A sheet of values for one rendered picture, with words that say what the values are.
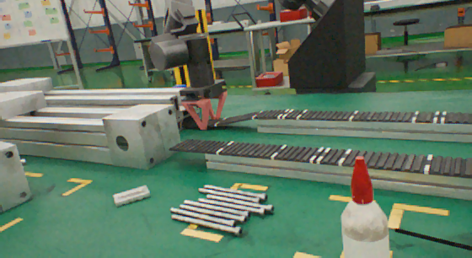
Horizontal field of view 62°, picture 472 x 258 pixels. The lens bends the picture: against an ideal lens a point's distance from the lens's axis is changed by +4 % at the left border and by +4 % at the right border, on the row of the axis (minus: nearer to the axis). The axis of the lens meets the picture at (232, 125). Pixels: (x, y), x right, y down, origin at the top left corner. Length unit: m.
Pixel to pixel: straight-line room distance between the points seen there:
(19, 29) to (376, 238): 6.57
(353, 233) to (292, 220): 0.14
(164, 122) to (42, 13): 5.83
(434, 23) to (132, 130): 7.75
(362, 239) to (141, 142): 0.45
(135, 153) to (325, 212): 0.37
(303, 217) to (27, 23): 6.34
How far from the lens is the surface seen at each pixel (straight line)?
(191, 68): 0.84
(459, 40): 5.48
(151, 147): 0.70
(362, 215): 0.34
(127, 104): 0.99
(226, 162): 0.63
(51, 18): 6.44
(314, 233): 0.45
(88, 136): 0.79
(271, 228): 0.47
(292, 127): 0.77
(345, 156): 0.56
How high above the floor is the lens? 1.03
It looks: 16 degrees down
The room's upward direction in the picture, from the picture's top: 8 degrees counter-clockwise
